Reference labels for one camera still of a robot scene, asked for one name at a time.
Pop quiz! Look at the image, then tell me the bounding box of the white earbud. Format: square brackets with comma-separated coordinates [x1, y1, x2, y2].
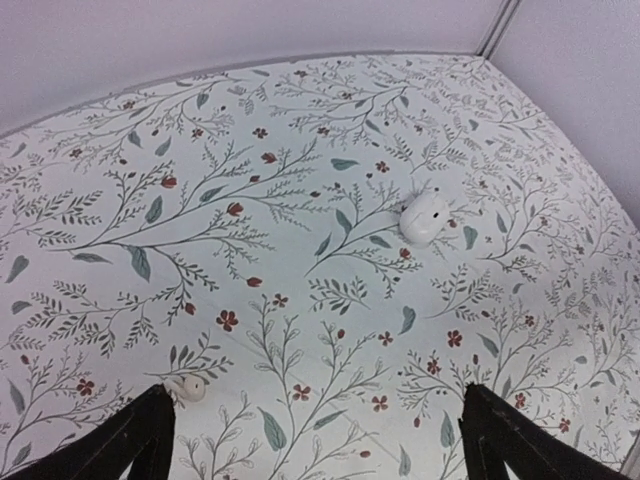
[399, 193, 450, 247]
[164, 375, 206, 403]

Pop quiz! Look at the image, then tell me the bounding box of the floral patterned mat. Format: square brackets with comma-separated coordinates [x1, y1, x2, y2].
[1, 54, 639, 479]

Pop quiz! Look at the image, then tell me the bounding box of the white earbud on mat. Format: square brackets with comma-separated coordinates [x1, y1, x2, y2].
[399, 193, 450, 247]

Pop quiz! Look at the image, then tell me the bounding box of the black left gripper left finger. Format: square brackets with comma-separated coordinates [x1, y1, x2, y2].
[9, 384, 176, 480]

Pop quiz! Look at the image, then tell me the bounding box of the right aluminium frame post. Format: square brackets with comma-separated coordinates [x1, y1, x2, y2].
[475, 0, 522, 60]

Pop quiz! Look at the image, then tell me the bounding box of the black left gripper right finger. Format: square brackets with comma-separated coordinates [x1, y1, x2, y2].
[458, 383, 625, 480]

